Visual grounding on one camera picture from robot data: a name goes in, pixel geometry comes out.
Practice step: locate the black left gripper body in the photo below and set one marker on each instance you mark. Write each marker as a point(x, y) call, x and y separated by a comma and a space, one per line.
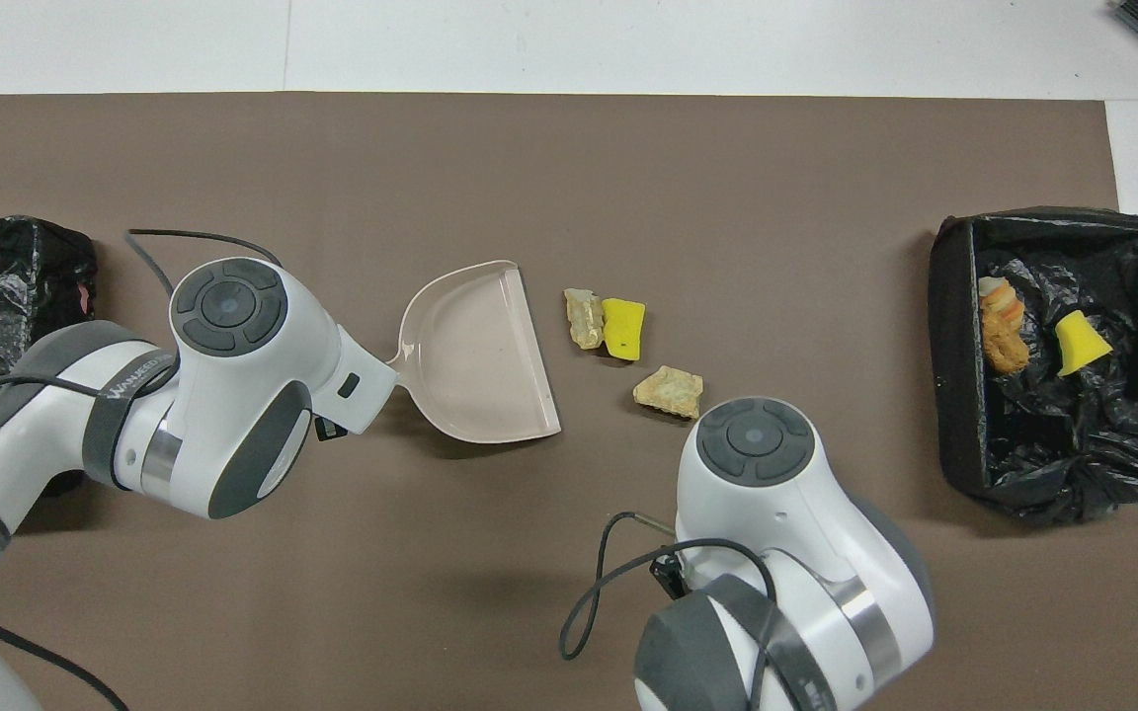
point(330, 431)

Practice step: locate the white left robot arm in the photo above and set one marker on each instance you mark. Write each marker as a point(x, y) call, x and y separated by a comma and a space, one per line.
point(233, 395)

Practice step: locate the beige plastic dustpan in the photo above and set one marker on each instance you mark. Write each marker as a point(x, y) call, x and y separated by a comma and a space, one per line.
point(480, 365)

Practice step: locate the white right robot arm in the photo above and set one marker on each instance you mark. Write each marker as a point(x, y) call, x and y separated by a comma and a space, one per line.
point(776, 494)

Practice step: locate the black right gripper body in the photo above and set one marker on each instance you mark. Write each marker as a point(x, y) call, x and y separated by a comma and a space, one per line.
point(670, 576)

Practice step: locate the yellow sponge piece black dot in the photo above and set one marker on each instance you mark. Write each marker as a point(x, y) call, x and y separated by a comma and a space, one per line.
point(623, 329)

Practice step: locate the yellow sponge wedge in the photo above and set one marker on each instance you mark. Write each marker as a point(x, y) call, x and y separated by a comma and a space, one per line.
point(1078, 341)

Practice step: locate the cream and orange foam chunk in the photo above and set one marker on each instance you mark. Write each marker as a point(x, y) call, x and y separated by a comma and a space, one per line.
point(999, 296)

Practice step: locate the brown bread-like foam chunk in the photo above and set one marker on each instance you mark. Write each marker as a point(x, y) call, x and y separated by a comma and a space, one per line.
point(1009, 351)

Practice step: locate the brown table mat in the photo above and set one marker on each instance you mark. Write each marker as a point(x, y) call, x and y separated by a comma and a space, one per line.
point(569, 148)

